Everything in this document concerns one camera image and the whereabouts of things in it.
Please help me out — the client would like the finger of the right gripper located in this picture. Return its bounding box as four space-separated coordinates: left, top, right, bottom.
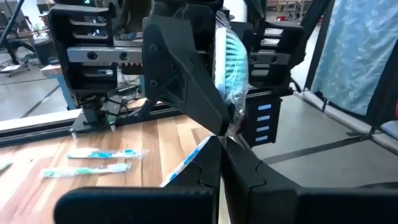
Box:
142 14 231 137

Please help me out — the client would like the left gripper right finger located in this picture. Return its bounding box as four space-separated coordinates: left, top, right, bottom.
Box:
221 138 398 224

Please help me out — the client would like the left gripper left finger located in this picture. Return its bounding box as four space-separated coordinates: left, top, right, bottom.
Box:
54 136 223 224

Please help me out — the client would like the blue patterned fabric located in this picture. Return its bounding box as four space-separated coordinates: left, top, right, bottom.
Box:
310 0 398 116

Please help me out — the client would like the blue-grey metal table frame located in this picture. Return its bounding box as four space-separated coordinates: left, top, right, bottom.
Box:
40 63 78 110

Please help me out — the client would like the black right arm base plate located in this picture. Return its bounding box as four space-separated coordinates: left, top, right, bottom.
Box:
68 98 150 138

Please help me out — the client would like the black metal post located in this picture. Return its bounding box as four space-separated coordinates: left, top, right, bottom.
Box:
304 0 336 91

